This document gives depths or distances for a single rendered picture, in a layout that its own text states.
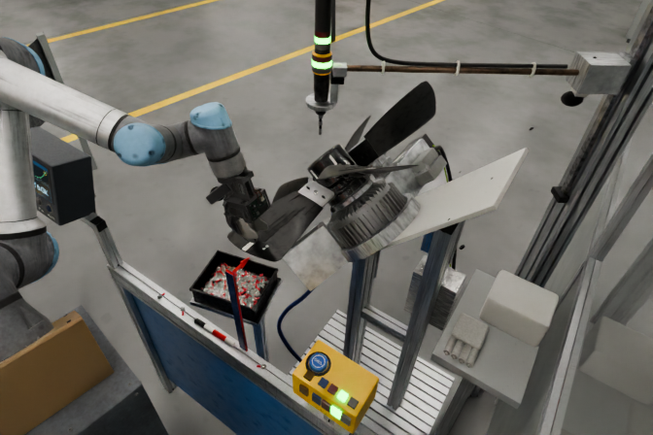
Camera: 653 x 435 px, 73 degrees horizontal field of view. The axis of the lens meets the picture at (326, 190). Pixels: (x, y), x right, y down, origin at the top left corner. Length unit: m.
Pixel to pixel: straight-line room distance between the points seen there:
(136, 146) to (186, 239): 1.98
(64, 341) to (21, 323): 0.08
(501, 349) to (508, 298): 0.14
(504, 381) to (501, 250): 1.61
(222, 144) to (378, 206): 0.46
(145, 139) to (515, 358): 1.09
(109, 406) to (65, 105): 0.63
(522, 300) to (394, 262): 1.35
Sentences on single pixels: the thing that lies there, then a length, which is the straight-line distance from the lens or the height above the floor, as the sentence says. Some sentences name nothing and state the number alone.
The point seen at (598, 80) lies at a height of 1.55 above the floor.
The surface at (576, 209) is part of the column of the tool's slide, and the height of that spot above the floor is 1.16.
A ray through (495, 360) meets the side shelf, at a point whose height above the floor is 0.86.
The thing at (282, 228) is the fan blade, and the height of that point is 1.16.
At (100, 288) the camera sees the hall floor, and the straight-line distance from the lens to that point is 2.70.
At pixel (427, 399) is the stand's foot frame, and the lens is 2.13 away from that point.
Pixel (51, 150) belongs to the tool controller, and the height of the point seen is 1.24.
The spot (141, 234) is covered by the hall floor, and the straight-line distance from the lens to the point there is 2.89.
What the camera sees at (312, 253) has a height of 1.02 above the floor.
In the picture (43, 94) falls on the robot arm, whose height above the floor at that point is 1.58.
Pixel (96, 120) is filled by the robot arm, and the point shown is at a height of 1.55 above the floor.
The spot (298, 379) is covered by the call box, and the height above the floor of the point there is 1.07.
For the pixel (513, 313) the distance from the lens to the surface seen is 1.34.
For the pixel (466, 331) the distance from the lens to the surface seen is 1.35.
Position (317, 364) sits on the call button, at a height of 1.08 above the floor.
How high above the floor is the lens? 1.98
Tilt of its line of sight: 41 degrees down
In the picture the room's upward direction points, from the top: 2 degrees clockwise
